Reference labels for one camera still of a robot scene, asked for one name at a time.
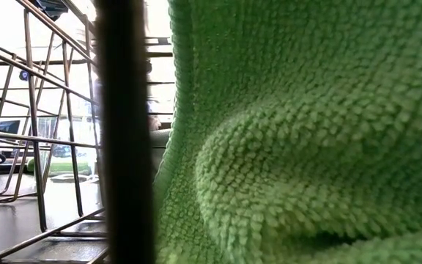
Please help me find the green microfiber towel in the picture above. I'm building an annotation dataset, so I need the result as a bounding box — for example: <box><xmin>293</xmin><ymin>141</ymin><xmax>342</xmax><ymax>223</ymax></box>
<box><xmin>154</xmin><ymin>0</ymin><xmax>422</xmax><ymax>264</ymax></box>
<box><xmin>26</xmin><ymin>160</ymin><xmax>92</xmax><ymax>176</ymax></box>

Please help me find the clear plastic spray bottle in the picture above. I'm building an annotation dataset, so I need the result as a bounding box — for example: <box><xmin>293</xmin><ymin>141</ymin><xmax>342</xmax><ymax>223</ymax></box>
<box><xmin>38</xmin><ymin>117</ymin><xmax>98</xmax><ymax>183</ymax></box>

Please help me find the black monitor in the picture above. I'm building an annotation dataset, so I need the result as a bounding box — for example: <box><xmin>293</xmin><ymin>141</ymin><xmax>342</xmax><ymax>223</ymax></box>
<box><xmin>0</xmin><ymin>119</ymin><xmax>21</xmax><ymax>135</ymax></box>

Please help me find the black table mat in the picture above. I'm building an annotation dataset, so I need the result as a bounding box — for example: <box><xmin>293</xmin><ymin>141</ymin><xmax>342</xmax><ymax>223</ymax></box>
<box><xmin>0</xmin><ymin>172</ymin><xmax>109</xmax><ymax>264</ymax></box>

